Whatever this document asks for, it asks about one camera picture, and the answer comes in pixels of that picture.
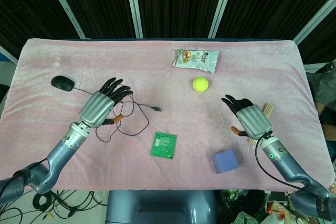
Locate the yellow tennis ball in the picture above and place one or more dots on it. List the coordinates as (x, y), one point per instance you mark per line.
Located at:
(200, 84)

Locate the green sachet packet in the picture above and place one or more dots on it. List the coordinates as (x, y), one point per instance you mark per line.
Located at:
(163, 145)

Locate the bundle of wooden sticks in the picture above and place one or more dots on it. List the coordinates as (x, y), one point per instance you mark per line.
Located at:
(267, 111)

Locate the purple foam cube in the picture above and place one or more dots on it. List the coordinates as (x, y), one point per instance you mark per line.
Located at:
(225, 161)

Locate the snack packet with nuts print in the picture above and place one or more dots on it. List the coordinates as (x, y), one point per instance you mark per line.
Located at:
(195, 60)

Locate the pink velvet table cloth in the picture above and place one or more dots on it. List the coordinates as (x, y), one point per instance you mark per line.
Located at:
(168, 58)

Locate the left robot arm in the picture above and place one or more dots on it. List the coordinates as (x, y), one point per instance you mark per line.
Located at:
(48, 159)

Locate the black curtain backdrop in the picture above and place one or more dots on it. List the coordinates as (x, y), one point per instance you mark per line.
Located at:
(168, 1)

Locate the black computer mouse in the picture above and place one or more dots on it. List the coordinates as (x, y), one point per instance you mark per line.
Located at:
(62, 83)

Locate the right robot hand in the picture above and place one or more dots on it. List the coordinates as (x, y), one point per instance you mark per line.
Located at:
(252, 120)

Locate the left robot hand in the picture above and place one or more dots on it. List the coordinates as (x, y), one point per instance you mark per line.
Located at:
(97, 108)

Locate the blue-grey robot torso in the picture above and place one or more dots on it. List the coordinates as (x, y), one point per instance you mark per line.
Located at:
(161, 207)

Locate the clutter of bags and packets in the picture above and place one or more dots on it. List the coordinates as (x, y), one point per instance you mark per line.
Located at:
(257, 205)

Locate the white frame post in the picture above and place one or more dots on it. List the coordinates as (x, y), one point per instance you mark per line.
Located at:
(223, 5)
(315, 22)
(66, 5)
(132, 5)

